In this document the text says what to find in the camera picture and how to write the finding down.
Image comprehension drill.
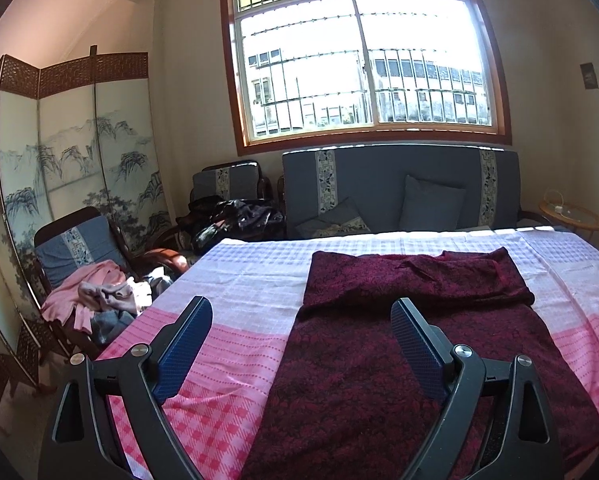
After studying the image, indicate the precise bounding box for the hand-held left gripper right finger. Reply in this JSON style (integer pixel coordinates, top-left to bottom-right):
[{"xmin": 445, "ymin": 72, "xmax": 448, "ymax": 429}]
[{"xmin": 390, "ymin": 298, "xmax": 563, "ymax": 480}]

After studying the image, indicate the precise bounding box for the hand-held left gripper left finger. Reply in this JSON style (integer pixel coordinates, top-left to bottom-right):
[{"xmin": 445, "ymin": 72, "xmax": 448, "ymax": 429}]
[{"xmin": 52, "ymin": 296, "xmax": 215, "ymax": 480}]

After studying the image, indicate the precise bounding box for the maroon floral knit garment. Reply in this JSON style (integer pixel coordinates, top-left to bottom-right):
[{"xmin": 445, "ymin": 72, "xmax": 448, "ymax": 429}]
[{"xmin": 240, "ymin": 247, "xmax": 599, "ymax": 480}]

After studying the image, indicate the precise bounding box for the pile of pink clothes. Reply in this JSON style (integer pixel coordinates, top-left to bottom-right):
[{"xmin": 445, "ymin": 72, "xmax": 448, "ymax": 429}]
[{"xmin": 42, "ymin": 259, "xmax": 173, "ymax": 347}]

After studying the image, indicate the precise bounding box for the pile of dark clothes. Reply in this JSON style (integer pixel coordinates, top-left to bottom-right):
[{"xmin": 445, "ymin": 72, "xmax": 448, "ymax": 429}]
[{"xmin": 177, "ymin": 199, "xmax": 286, "ymax": 255}]

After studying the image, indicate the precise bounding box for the wooden armchair with pink clothes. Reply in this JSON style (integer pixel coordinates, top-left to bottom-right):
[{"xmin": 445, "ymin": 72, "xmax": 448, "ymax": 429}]
[{"xmin": 34, "ymin": 206, "xmax": 190, "ymax": 361}]

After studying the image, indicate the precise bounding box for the wooden armchair with dark clothes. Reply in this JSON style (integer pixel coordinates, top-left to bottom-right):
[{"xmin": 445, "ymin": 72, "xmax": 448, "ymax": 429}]
[{"xmin": 177, "ymin": 159, "xmax": 286, "ymax": 257}]

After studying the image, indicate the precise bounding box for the pink checked bed sheet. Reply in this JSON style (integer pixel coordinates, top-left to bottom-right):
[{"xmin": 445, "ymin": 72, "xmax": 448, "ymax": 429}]
[{"xmin": 94, "ymin": 227, "xmax": 599, "ymax": 480}]

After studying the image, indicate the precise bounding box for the plain grey cushion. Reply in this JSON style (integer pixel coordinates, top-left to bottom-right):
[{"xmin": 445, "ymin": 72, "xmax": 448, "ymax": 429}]
[{"xmin": 398, "ymin": 175, "xmax": 467, "ymax": 232}]

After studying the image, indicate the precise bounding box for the patterned grey cushion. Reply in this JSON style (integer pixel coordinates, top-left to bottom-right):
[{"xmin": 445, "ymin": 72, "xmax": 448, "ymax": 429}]
[{"xmin": 296, "ymin": 197, "xmax": 373, "ymax": 239}]

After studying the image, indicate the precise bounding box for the grey cushioned sofa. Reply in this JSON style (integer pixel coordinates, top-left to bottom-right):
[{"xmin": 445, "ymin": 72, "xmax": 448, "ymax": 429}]
[{"xmin": 280, "ymin": 145, "xmax": 523, "ymax": 241}]

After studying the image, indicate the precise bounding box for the round wooden side table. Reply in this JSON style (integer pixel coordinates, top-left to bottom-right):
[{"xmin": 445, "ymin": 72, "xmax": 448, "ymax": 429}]
[{"xmin": 538, "ymin": 190, "xmax": 599, "ymax": 233}]

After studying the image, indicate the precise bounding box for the painted folding screen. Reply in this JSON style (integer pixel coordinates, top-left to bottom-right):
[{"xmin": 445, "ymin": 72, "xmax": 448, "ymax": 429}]
[{"xmin": 0, "ymin": 46, "xmax": 176, "ymax": 396}]

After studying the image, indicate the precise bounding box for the wooden framed barred window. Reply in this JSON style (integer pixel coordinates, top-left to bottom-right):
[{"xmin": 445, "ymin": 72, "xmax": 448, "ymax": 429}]
[{"xmin": 220, "ymin": 0, "xmax": 513, "ymax": 157}]

